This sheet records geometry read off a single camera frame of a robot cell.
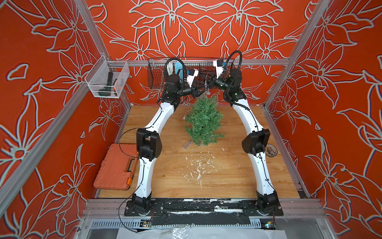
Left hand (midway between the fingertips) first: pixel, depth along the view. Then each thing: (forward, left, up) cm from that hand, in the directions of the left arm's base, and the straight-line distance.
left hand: (206, 84), depth 79 cm
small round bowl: (-18, -44, -36) cm, 59 cm away
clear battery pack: (-17, +10, -35) cm, 41 cm away
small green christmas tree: (-18, 0, -9) cm, 20 cm away
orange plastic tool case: (-37, +48, -32) cm, 69 cm away
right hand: (+3, +5, +4) cm, 7 cm away
